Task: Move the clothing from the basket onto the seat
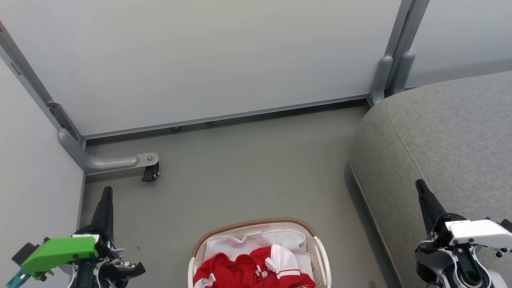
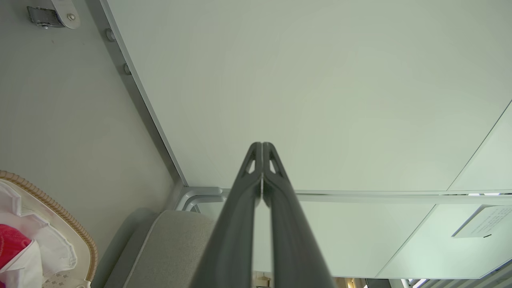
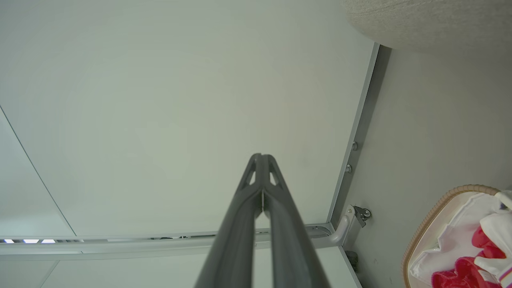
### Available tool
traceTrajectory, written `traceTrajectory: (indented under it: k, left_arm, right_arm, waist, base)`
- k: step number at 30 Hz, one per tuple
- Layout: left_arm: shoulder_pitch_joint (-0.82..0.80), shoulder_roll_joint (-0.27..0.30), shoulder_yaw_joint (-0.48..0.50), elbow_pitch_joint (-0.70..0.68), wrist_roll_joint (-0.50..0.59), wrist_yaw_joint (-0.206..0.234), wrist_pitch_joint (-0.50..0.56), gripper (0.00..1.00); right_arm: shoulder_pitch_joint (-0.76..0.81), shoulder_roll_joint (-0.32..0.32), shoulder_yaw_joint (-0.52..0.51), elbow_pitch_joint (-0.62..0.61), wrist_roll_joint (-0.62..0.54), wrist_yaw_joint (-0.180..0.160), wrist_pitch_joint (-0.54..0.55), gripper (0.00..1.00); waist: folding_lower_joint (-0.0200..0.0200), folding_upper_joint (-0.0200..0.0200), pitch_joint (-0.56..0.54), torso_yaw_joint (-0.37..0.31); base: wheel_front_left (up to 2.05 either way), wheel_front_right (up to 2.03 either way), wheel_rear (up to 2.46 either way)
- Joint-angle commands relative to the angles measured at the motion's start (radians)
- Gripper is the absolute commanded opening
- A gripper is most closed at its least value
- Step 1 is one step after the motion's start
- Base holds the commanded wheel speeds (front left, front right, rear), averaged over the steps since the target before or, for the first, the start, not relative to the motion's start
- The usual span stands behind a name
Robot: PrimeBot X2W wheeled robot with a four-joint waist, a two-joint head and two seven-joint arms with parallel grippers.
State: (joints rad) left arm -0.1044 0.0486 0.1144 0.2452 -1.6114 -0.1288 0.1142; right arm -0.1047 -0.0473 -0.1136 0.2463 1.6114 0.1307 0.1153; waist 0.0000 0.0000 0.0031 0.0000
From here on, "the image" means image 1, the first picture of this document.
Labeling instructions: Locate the grey partition foot bar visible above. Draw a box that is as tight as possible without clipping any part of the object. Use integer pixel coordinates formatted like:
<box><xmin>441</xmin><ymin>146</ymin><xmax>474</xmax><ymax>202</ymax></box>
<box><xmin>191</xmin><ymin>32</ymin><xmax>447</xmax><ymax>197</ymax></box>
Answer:
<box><xmin>58</xmin><ymin>128</ymin><xmax>159</xmax><ymax>175</ymax></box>

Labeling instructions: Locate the grey metal partition post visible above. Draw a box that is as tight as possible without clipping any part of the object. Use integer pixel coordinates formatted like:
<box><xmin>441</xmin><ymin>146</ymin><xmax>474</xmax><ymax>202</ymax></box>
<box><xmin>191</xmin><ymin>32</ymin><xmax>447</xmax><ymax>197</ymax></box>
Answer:
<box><xmin>0</xmin><ymin>20</ymin><xmax>85</xmax><ymax>149</ymax></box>

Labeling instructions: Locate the white laundry basket brown rim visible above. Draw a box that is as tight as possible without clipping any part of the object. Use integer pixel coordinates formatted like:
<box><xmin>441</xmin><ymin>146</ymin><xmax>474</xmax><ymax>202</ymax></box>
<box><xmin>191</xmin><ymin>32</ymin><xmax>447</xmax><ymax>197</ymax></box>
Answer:
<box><xmin>188</xmin><ymin>218</ymin><xmax>332</xmax><ymax>288</ymax></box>

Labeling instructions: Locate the white basket liner cloth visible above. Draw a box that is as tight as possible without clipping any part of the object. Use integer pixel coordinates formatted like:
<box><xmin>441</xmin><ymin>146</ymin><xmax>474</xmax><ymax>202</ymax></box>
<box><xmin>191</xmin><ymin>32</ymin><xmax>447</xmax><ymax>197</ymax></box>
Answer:
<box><xmin>204</xmin><ymin>230</ymin><xmax>312</xmax><ymax>288</ymax></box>

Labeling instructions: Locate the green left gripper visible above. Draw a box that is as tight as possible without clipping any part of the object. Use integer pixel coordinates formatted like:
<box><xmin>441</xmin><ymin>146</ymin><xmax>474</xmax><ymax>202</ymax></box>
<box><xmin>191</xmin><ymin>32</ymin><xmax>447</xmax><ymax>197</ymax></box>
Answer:
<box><xmin>6</xmin><ymin>186</ymin><xmax>146</xmax><ymax>288</ymax></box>

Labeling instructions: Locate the grey fabric sofa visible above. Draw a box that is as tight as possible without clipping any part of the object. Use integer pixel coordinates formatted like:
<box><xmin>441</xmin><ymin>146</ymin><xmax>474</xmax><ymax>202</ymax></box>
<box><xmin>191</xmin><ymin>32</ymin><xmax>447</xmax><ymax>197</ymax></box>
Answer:
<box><xmin>349</xmin><ymin>71</ymin><xmax>512</xmax><ymax>288</ymax></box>

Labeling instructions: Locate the grey double partition post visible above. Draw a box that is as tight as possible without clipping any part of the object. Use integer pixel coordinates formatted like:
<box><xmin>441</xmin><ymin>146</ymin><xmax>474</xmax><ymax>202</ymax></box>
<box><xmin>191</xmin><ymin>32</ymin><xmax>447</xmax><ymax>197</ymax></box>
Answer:
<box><xmin>368</xmin><ymin>0</ymin><xmax>430</xmax><ymax>108</ymax></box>

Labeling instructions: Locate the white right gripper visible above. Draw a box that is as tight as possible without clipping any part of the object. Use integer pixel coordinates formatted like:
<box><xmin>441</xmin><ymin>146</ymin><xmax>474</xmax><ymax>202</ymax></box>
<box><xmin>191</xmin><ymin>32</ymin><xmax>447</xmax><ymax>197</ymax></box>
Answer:
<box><xmin>414</xmin><ymin>179</ymin><xmax>512</xmax><ymax>288</ymax></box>

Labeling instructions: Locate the black caster wheel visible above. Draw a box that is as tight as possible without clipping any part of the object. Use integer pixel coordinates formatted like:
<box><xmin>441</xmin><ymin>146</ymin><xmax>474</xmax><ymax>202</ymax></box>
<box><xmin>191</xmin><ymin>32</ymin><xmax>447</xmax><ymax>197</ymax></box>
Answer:
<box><xmin>142</xmin><ymin>162</ymin><xmax>160</xmax><ymax>183</ymax></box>

